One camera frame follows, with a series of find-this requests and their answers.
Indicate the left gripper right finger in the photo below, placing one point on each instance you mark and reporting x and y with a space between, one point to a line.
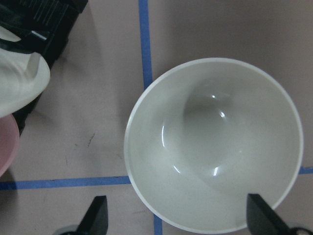
261 219

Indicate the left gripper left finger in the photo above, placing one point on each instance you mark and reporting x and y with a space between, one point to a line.
95 220

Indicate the cream ceramic bowl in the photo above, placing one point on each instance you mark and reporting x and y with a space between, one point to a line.
204 135

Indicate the pink plate in rack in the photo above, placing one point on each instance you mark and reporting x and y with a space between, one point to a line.
9 142

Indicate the cream plate in rack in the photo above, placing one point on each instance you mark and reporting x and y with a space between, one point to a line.
23 76

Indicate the black dish rack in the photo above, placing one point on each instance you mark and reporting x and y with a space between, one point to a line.
44 27

